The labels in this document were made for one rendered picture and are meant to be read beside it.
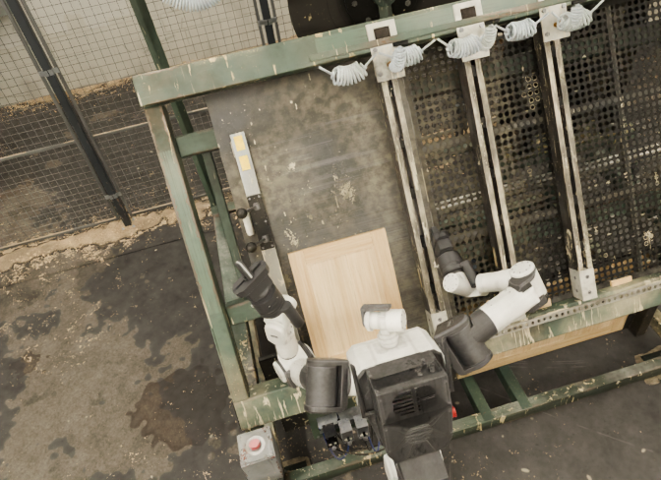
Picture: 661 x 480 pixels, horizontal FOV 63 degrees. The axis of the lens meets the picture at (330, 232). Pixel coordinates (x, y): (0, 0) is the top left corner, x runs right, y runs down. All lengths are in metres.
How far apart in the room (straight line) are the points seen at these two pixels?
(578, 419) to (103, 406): 2.58
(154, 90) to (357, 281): 0.97
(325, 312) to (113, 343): 1.99
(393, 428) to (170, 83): 1.25
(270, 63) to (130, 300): 2.46
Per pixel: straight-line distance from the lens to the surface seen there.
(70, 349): 3.89
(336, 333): 2.10
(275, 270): 1.98
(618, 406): 3.24
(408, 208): 1.99
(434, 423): 1.60
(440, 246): 1.97
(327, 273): 2.03
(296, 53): 1.89
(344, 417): 2.22
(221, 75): 1.87
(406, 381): 1.50
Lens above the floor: 2.70
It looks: 43 degrees down
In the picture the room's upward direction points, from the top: 10 degrees counter-clockwise
